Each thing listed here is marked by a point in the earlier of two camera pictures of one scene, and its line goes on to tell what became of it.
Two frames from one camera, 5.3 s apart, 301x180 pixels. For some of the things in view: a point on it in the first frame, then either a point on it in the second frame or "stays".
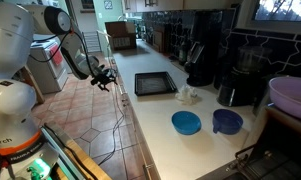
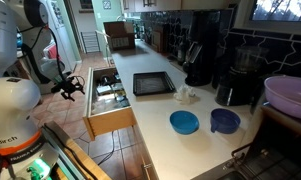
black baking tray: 153,83 stays
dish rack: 281,152 stays
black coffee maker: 200,63 stays
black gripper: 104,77 → 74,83
